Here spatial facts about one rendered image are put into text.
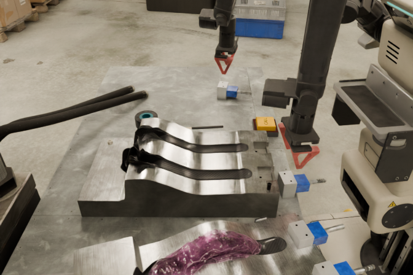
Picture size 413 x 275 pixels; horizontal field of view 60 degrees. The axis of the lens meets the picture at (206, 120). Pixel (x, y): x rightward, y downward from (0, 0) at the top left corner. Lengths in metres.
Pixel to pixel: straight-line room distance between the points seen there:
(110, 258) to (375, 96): 0.77
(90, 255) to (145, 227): 0.21
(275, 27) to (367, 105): 3.25
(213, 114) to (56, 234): 0.66
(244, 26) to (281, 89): 3.40
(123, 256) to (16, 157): 1.98
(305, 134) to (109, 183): 0.51
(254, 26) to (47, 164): 2.69
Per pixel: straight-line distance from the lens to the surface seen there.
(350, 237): 1.68
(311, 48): 0.69
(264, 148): 1.07
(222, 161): 0.98
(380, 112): 0.99
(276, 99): 0.83
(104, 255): 0.78
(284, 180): 0.99
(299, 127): 0.87
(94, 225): 0.98
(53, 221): 1.02
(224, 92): 1.39
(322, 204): 2.17
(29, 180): 1.21
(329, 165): 2.43
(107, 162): 1.05
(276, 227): 0.88
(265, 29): 4.19
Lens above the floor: 1.53
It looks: 34 degrees down
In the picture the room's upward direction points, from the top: straight up
